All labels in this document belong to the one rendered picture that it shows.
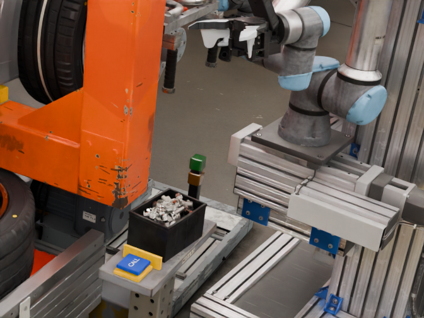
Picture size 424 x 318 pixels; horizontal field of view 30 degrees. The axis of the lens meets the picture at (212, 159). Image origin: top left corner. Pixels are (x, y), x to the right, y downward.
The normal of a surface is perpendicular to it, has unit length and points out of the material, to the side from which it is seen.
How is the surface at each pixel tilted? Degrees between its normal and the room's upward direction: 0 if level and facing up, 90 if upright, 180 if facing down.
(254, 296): 0
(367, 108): 98
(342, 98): 88
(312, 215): 90
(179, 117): 0
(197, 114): 0
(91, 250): 90
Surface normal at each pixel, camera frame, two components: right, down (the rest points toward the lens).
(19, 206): 0.12, -0.89
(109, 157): -0.41, 0.35
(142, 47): 0.90, 0.28
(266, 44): 0.70, 0.26
